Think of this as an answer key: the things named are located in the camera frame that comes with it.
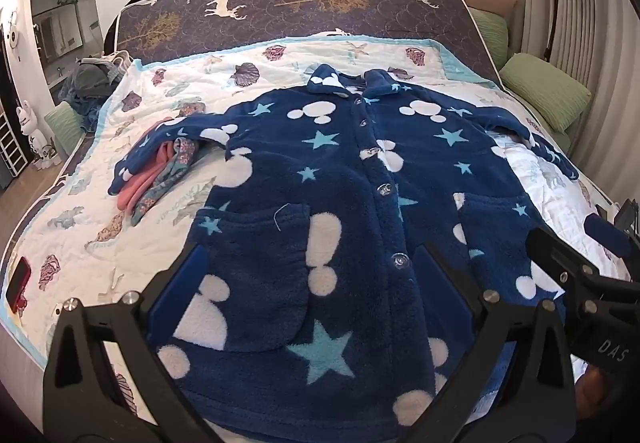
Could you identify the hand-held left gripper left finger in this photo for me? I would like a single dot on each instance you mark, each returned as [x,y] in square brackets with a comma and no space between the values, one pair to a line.
[172,283]

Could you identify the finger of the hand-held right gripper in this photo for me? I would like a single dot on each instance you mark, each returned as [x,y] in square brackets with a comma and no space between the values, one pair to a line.
[607,233]
[555,250]

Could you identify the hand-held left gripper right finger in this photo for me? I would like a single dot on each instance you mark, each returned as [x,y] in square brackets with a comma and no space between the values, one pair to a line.
[445,280]

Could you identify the blue fleece pajama top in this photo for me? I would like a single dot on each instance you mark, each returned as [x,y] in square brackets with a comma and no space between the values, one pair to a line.
[350,173]

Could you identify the pile of grey blue clothes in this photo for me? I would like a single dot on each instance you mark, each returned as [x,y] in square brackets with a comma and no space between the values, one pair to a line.
[90,83]

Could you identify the person's right hand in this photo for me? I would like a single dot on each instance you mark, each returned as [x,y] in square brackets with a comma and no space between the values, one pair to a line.
[590,393]

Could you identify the small green pillow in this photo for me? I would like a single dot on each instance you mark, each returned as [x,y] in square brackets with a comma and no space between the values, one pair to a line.
[561,140]

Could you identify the pink cloth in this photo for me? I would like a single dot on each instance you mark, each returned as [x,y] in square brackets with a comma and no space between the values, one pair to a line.
[137,185]

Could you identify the white seashell print quilt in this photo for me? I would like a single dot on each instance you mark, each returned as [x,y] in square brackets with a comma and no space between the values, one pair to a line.
[100,203]

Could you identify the floral cloth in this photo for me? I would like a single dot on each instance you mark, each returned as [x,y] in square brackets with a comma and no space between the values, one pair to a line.
[167,173]

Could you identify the red phone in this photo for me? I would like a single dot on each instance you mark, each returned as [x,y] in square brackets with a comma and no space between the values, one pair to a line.
[19,280]

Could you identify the large green pillow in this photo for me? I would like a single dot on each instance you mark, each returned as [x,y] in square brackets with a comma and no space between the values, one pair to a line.
[545,88]

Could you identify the white bear figurine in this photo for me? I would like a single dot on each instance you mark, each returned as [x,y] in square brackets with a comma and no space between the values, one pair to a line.
[32,133]

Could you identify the white pleated curtain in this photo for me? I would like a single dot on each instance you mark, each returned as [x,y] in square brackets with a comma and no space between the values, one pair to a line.
[580,23]

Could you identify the white rack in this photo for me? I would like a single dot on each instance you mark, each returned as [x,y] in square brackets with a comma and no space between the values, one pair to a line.
[10,143]

